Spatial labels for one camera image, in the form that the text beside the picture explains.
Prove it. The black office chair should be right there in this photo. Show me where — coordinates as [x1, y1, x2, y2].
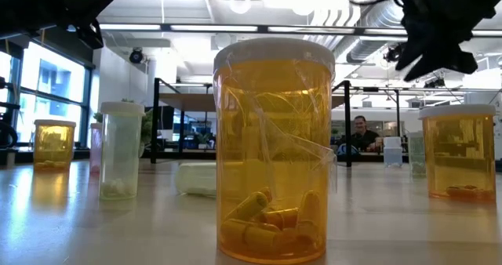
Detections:
[0, 76, 21, 168]

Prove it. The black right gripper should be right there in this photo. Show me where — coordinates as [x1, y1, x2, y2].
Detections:
[395, 0, 483, 82]

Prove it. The silver ventilation duct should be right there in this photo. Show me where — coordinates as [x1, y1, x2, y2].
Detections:
[333, 0, 405, 65]

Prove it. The person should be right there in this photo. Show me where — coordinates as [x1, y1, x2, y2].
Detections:
[350, 114, 384, 153]

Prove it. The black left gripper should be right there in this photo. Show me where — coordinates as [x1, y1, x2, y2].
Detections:
[0, 0, 121, 50]

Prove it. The large window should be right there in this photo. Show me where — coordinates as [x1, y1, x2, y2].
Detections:
[0, 41, 93, 149]

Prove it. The black track spotlight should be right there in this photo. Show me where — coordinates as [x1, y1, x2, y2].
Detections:
[383, 43, 405, 64]
[423, 76, 447, 89]

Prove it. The taped orange pill bottle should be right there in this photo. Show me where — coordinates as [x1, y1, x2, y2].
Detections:
[213, 36, 338, 265]

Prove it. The black ceiling spotlight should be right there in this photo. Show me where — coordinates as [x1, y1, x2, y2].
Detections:
[129, 47, 145, 65]

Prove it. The round pendant lamp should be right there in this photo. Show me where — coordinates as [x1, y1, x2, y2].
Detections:
[229, 0, 252, 15]

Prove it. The small potted plant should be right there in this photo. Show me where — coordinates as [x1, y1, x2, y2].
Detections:
[195, 132, 213, 151]

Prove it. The green tinted pill bottle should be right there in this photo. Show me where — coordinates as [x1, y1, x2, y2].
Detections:
[407, 131, 427, 178]
[174, 162, 218, 198]
[98, 100, 147, 201]

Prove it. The wooden shelf black metal frame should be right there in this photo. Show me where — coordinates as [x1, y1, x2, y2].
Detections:
[151, 78, 352, 168]

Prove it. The orange pill bottle white cap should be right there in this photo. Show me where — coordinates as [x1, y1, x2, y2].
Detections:
[33, 118, 78, 172]
[417, 103, 497, 202]

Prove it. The blue white round object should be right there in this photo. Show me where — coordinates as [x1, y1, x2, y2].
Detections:
[336, 143, 361, 157]

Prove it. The clear pill bottle white cap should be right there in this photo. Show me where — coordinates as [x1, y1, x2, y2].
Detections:
[383, 136, 404, 168]

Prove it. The overhead light bar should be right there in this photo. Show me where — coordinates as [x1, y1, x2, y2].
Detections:
[100, 23, 502, 38]

